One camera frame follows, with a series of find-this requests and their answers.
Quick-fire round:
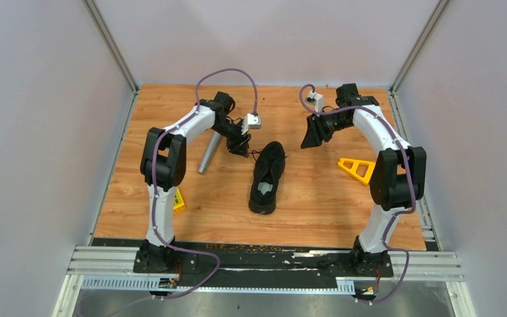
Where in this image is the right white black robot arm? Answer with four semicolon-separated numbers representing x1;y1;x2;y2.
299;83;426;276

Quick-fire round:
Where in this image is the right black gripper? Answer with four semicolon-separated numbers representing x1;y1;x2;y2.
301;110;351;150

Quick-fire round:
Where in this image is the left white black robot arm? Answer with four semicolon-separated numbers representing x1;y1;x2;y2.
137;92;251;273

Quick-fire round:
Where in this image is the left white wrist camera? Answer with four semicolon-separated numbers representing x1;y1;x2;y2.
241;113;262;135

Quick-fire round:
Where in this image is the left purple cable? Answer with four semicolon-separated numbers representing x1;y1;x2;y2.
150;68;259;302

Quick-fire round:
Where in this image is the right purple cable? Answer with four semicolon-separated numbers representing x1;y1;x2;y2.
298;84;419;306

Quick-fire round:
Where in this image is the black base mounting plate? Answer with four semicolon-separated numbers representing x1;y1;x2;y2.
91;238;394;292

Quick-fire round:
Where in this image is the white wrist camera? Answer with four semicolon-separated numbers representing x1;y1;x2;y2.
306;91;325;112
241;113;262;135

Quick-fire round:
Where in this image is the yellow triangular toy piece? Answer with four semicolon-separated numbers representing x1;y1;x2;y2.
337;158;376;186

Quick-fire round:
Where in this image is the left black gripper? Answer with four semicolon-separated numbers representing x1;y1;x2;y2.
210;119;251;159

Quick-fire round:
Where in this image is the purple cable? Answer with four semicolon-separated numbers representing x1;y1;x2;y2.
150;68;259;302
298;84;419;306

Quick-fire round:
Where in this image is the aluminium frame rail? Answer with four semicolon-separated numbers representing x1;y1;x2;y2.
53;243;475;316

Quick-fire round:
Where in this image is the silver microphone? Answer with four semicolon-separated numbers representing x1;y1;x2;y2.
197;132;222;174

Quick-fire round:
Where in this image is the black sneaker shoe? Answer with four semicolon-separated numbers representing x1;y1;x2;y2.
248;141;285;215

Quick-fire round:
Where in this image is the colourful toy block stack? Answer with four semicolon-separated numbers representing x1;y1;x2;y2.
173;188;187;213

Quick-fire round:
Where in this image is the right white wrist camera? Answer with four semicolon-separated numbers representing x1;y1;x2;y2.
306;91;325;112

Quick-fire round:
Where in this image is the black shoelace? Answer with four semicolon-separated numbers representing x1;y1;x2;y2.
249;150;288;160

